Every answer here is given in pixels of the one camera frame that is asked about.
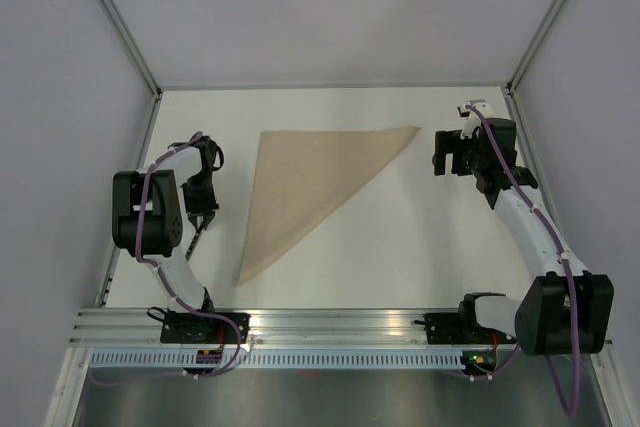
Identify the white slotted cable duct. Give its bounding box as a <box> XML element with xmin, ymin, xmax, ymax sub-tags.
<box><xmin>89</xmin><ymin>348</ymin><xmax>464</xmax><ymax>370</ymax></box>

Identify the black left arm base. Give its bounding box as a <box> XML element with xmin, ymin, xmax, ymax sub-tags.
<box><xmin>146</xmin><ymin>307</ymin><xmax>251</xmax><ymax>345</ymax></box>

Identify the black handled silver fork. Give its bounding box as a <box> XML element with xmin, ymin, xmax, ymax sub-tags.
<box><xmin>185</xmin><ymin>223</ymin><xmax>206</xmax><ymax>261</ymax></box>

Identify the aluminium front mounting rail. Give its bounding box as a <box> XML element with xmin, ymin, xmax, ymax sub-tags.
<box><xmin>69</xmin><ymin>307</ymin><xmax>616</xmax><ymax>348</ymax></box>

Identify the aluminium right frame post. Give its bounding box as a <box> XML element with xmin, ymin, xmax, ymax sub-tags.
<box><xmin>504</xmin><ymin>0</ymin><xmax>570</xmax><ymax>95</ymax></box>

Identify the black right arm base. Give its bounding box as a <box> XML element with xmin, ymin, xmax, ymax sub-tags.
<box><xmin>413</xmin><ymin>312</ymin><xmax>516</xmax><ymax>347</ymax></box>

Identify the aluminium rear frame bar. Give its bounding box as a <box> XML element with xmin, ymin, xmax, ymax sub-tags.
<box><xmin>158</xmin><ymin>80</ymin><xmax>509</xmax><ymax>92</ymax></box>

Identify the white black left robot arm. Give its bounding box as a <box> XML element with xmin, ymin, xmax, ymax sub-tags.
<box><xmin>111</xmin><ymin>132</ymin><xmax>224</xmax><ymax>343</ymax></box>

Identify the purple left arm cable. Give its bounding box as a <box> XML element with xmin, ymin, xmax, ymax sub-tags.
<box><xmin>89</xmin><ymin>131</ymin><xmax>251</xmax><ymax>387</ymax></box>

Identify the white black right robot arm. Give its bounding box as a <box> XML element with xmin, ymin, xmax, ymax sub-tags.
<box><xmin>432</xmin><ymin>118</ymin><xmax>614</xmax><ymax>356</ymax></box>

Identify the beige cloth napkin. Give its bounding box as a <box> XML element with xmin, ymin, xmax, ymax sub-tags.
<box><xmin>238</xmin><ymin>126</ymin><xmax>420</xmax><ymax>285</ymax></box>

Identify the aluminium table edge rail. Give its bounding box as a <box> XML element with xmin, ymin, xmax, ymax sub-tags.
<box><xmin>97</xmin><ymin>91</ymin><xmax>164</xmax><ymax>308</ymax></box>

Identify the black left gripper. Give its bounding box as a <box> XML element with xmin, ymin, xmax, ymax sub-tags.
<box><xmin>180</xmin><ymin>172</ymin><xmax>219</xmax><ymax>230</ymax></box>

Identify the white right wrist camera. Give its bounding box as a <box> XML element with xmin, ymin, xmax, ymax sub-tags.
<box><xmin>457</xmin><ymin>99</ymin><xmax>493</xmax><ymax>139</ymax></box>

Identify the aluminium left frame post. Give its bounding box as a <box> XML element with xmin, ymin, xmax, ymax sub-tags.
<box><xmin>97</xmin><ymin>0</ymin><xmax>162</xmax><ymax>100</ymax></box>

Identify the aluminium frame post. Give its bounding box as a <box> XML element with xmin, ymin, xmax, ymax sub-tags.
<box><xmin>504</xmin><ymin>0</ymin><xmax>570</xmax><ymax>95</ymax></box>
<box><xmin>97</xmin><ymin>0</ymin><xmax>162</xmax><ymax>100</ymax></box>

